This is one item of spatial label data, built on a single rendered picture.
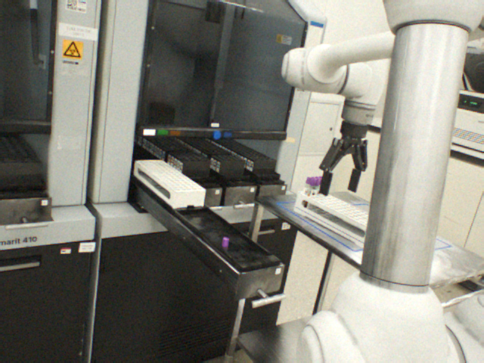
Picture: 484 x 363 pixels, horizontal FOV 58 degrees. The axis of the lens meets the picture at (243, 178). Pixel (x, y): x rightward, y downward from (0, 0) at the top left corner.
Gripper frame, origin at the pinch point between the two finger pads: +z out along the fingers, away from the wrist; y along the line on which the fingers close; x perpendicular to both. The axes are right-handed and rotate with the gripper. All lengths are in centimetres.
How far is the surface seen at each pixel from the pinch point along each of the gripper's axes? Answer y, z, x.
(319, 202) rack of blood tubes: -4.3, 4.8, 2.5
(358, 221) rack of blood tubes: -5.0, 4.7, -12.3
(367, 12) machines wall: 187, -76, 146
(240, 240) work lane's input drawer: -33.6, 12.5, 2.3
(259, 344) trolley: -3, 65, 15
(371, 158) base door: 198, 31, 116
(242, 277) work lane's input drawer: -44.4, 13.1, -12.1
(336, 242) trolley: -9.9, 10.9, -10.6
